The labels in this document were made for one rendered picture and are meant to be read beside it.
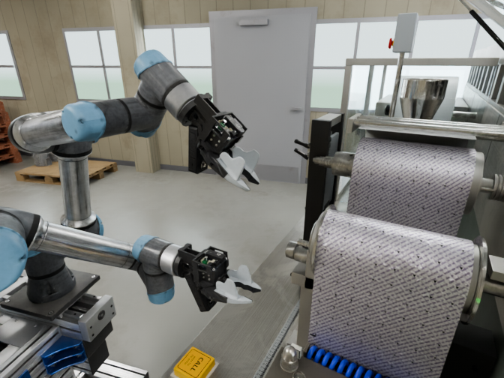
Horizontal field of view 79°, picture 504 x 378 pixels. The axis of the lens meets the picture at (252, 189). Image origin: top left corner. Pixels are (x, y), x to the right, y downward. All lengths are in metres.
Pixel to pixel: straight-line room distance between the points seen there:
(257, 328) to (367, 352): 0.34
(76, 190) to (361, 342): 0.96
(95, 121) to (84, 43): 4.86
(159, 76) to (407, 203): 0.61
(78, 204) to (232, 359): 0.73
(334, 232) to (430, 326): 0.21
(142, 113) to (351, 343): 0.64
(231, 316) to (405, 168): 0.62
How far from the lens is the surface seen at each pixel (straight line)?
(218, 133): 0.63
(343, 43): 4.08
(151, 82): 0.71
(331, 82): 4.08
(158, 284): 0.90
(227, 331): 0.93
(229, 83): 4.31
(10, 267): 0.75
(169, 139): 4.91
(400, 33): 1.06
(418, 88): 1.19
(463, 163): 0.77
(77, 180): 1.16
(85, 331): 1.29
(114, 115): 0.70
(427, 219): 0.79
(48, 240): 0.90
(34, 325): 1.40
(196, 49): 4.51
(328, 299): 0.64
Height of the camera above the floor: 1.58
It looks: 22 degrees down
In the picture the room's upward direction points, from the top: straight up
